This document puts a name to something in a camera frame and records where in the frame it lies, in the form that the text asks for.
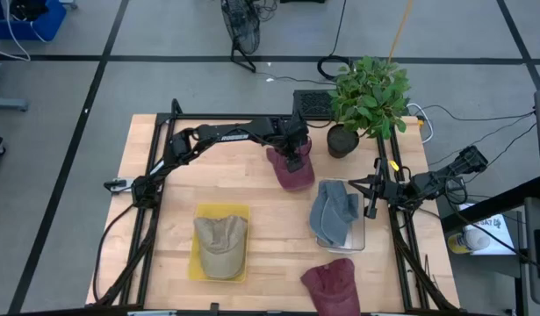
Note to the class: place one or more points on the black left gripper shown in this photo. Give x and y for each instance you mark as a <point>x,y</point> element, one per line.
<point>296,138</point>

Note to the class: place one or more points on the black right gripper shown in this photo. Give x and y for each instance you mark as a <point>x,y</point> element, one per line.
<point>392,191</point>

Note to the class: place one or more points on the grey-blue denim cap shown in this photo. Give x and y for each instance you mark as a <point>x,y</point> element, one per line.
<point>335,210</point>

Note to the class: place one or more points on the maroon cap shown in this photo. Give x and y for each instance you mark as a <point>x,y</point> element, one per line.
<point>331,285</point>
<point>300,180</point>

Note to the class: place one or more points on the beige cap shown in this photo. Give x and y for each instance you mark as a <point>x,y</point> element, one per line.
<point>221,246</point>

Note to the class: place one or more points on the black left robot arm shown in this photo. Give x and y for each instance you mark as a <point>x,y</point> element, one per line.
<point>234,131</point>

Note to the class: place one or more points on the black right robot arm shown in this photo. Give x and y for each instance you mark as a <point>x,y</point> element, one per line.
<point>432,182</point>

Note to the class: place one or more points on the yellow tag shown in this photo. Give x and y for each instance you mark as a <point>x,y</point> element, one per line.
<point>394,166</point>

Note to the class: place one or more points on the black vented box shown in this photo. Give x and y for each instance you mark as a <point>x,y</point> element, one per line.
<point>311,103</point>

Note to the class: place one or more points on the clear plastic bin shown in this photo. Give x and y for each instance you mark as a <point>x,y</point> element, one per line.
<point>361,232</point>

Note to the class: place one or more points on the green potted plant black pot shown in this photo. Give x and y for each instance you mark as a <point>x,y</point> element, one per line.
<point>366,96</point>

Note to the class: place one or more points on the yellow translucent plastic bin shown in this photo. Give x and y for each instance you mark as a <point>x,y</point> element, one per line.
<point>221,209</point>

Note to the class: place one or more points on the white and yellow bottle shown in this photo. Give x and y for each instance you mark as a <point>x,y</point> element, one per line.
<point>471,240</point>

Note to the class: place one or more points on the black floor fan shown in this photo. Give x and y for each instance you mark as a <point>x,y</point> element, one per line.
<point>241,22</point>

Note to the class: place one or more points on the black desk bar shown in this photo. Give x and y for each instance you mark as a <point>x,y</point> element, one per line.
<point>493,204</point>

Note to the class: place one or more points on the white paper sheet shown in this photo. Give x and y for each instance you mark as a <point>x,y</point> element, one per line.
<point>498,246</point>

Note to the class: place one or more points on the grey desk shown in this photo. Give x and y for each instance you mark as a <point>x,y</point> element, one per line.
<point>537,210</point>

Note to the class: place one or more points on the black table clamp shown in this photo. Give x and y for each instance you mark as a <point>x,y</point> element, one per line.
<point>214,308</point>

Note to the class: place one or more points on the blue plastic bin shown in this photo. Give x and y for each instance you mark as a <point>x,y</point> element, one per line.
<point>50,26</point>

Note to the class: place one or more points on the grey metal table foot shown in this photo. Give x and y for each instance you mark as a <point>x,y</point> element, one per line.
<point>6,104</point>

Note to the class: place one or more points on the black aluminium table frame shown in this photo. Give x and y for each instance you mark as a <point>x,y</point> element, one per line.
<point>208,117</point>

